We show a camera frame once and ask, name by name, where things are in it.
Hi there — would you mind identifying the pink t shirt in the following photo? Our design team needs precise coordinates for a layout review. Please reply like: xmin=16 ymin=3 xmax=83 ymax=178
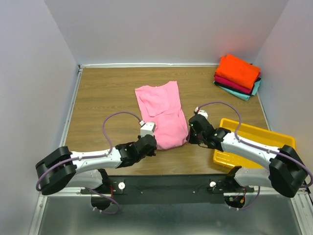
xmin=135 ymin=81 xmax=188 ymax=150

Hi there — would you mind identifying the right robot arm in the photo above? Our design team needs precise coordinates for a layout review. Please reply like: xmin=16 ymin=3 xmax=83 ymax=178
xmin=189 ymin=114 xmax=308 ymax=198

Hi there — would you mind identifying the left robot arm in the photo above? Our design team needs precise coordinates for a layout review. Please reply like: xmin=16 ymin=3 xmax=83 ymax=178
xmin=35 ymin=135 xmax=157 ymax=195

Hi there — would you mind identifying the yellow plastic tray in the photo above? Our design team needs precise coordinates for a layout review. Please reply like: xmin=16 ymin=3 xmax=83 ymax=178
xmin=213 ymin=123 xmax=296 ymax=168

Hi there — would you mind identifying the orange folded t shirt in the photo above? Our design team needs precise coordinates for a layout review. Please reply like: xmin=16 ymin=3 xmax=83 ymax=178
xmin=215 ymin=54 xmax=261 ymax=90

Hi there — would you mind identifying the teal folded t shirt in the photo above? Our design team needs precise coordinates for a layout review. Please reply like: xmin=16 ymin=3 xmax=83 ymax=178
xmin=213 ymin=81 xmax=261 ymax=101

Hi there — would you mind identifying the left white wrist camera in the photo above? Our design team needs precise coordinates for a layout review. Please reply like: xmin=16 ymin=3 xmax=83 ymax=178
xmin=139 ymin=120 xmax=156 ymax=137

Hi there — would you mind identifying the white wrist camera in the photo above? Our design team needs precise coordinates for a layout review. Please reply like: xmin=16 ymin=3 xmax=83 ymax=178
xmin=139 ymin=120 xmax=156 ymax=137
xmin=194 ymin=107 xmax=208 ymax=119

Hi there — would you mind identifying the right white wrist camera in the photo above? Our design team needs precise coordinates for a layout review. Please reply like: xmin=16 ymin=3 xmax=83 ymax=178
xmin=194 ymin=107 xmax=208 ymax=119

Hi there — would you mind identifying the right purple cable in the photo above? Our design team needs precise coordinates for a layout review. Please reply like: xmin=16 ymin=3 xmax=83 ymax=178
xmin=198 ymin=101 xmax=313 ymax=211

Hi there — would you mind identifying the purple cable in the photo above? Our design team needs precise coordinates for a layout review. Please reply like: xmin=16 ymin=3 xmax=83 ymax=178
xmin=35 ymin=111 xmax=145 ymax=215
xmin=198 ymin=101 xmax=313 ymax=211

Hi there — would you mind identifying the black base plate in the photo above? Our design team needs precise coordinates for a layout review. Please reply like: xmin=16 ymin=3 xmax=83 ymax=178
xmin=81 ymin=174 xmax=254 ymax=210

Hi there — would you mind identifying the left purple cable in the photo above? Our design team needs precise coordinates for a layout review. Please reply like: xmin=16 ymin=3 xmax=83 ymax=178
xmin=35 ymin=111 xmax=145 ymax=215

